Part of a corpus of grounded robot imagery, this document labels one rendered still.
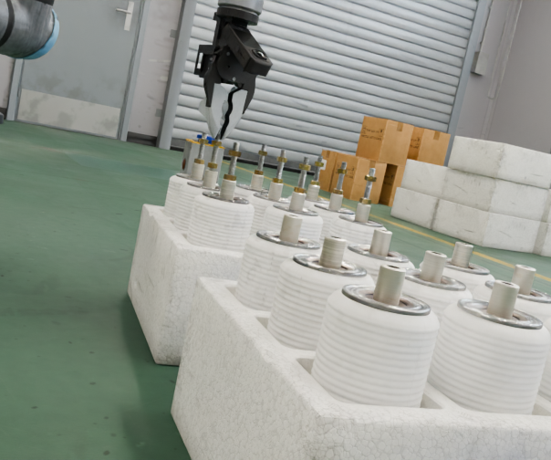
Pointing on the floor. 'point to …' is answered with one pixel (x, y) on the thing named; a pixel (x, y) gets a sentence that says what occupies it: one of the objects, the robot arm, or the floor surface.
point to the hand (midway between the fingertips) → (221, 131)
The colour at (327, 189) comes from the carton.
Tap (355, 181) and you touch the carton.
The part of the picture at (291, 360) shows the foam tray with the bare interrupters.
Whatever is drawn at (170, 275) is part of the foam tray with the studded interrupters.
